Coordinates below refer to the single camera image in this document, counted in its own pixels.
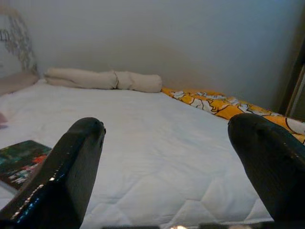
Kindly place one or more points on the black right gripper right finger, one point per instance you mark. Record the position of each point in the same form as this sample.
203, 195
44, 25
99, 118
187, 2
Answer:
274, 171

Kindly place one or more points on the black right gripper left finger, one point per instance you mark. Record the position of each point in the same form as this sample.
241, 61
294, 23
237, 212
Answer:
66, 171

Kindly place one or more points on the dark book with red cover art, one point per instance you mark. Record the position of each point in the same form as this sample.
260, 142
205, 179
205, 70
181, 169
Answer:
21, 162

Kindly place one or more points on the yellow cartoon egg blanket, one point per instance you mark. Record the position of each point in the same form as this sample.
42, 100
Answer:
214, 105

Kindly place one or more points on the white quilted mattress pad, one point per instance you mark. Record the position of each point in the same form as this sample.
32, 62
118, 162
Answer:
155, 143

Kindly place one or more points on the beige bolster pillow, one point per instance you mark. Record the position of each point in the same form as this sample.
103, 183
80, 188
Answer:
102, 80

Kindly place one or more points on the dark cabinet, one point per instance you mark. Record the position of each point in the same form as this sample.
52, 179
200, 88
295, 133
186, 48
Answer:
297, 71

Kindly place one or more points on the grey damask pattern quilt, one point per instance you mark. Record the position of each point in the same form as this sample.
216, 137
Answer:
19, 43

